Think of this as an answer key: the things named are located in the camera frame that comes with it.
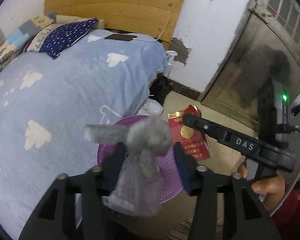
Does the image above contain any black smartphone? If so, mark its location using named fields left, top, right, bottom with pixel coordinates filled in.
left=104, top=34, right=137, bottom=42

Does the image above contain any wooden headboard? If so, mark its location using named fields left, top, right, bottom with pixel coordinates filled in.
left=44, top=0, right=184, bottom=49

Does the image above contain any red cigarette pack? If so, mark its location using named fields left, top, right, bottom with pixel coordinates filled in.
left=168, top=105, right=211, bottom=161

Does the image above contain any navy dotted pillow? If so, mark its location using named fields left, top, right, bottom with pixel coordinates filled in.
left=38, top=18, right=99, bottom=60

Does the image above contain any right hand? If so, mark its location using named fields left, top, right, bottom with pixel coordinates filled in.
left=251, top=172, right=285, bottom=211

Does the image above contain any white charging cable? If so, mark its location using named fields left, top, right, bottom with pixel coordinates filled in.
left=131, top=0, right=188, bottom=43

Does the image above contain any metal door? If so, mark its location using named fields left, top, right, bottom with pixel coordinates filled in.
left=202, top=0, right=300, bottom=129

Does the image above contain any white sneaker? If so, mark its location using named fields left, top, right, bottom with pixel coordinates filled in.
left=136, top=98, right=163, bottom=117

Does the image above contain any black bag under bed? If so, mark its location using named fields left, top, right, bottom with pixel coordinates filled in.
left=149, top=75, right=172, bottom=106

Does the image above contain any purple plastic trash basket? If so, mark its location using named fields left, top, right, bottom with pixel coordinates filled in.
left=96, top=114, right=191, bottom=204

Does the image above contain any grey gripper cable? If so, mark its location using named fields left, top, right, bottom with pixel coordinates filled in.
left=270, top=127, right=300, bottom=217

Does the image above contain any patchwork folded quilt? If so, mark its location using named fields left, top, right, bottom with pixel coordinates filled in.
left=0, top=12, right=56, bottom=72

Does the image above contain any cream printed pillow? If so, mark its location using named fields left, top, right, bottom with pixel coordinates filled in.
left=23, top=15, right=106, bottom=53

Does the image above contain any light blue cloud blanket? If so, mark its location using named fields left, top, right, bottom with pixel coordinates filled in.
left=0, top=30, right=167, bottom=239

